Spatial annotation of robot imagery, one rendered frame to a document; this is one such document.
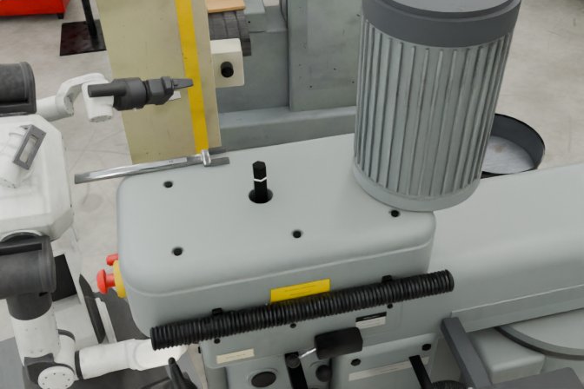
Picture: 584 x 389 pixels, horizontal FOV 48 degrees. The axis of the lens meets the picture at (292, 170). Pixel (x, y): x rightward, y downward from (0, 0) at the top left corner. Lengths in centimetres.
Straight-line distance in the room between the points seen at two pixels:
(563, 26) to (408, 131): 491
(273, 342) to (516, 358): 47
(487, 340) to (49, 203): 94
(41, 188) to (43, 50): 401
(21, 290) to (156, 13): 153
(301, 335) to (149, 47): 191
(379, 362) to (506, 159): 227
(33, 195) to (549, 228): 103
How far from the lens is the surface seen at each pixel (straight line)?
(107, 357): 167
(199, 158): 107
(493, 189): 125
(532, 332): 131
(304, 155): 108
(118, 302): 264
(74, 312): 196
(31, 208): 150
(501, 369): 130
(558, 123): 461
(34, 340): 159
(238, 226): 96
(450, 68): 85
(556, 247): 120
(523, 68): 511
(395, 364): 124
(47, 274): 146
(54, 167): 154
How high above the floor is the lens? 257
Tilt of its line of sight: 41 degrees down
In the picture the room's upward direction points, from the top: 1 degrees counter-clockwise
